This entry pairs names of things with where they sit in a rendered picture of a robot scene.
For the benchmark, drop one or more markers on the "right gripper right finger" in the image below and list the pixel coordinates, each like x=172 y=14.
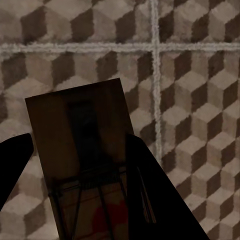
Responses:
x=174 y=219

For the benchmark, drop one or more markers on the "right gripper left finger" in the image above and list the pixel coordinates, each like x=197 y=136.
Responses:
x=14 y=155

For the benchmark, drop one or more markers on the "mousetrap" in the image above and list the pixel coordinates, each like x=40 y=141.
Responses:
x=80 y=135

